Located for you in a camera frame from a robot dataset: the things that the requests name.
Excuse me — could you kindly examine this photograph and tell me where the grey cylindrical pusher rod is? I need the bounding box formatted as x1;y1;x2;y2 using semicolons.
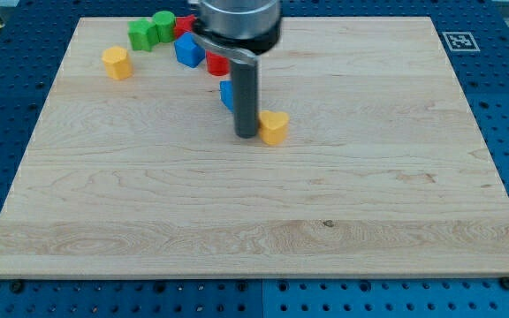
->
230;60;259;139

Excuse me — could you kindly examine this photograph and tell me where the blue triangle block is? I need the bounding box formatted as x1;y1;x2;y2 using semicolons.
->
219;80;233;112

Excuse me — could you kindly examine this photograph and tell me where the yellow heart block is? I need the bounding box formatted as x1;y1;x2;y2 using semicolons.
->
259;110;290;146

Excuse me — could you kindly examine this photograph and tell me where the red cylinder block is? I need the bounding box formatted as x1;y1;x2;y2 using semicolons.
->
206;51;230;76

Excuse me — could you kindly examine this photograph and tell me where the blue cube block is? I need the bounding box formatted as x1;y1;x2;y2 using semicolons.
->
174;32;205;68

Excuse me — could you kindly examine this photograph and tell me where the red star block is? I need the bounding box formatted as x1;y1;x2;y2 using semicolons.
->
173;14;196;39

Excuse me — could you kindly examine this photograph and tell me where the green cylinder block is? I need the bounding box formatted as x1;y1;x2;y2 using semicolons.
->
152;11;176;43

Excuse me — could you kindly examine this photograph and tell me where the green star block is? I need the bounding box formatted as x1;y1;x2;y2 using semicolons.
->
127;18;158;52

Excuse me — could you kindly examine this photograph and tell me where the yellow hexagon block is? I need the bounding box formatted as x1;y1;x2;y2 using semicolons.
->
102;46;133;80

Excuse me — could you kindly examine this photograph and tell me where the wooden board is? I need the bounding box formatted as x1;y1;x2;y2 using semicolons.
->
0;17;509;280

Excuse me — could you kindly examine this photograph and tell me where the white fiducial marker tag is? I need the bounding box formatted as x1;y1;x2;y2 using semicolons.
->
442;31;480;52

